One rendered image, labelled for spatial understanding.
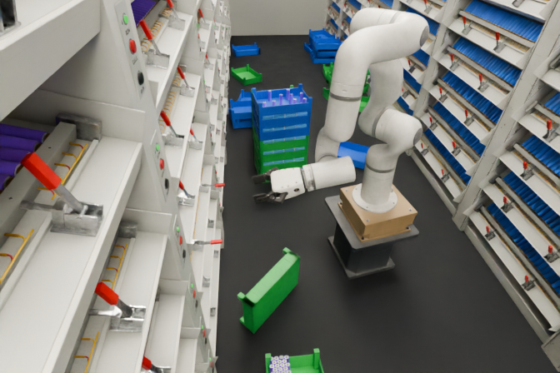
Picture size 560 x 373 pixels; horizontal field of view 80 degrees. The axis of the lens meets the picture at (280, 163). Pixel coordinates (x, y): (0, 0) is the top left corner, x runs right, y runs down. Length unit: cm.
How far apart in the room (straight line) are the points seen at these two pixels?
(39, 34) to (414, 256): 177
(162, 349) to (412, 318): 117
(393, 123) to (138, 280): 95
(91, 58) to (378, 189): 116
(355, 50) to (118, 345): 77
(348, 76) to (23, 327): 80
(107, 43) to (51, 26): 13
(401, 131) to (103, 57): 98
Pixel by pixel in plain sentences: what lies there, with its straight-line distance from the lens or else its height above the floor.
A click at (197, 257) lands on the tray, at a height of 54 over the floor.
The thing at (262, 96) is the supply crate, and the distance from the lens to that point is 201.
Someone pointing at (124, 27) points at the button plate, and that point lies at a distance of 49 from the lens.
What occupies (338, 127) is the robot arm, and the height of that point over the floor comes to 89.
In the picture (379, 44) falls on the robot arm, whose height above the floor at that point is 111.
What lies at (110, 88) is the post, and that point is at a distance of 48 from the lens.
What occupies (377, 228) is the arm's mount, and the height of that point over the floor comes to 35.
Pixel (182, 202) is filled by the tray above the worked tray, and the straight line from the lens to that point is 94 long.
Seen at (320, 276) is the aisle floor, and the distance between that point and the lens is 168.
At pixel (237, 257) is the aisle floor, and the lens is 173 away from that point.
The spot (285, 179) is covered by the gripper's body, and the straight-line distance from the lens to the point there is 105.
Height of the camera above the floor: 138
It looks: 37 degrees down
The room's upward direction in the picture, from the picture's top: 1 degrees clockwise
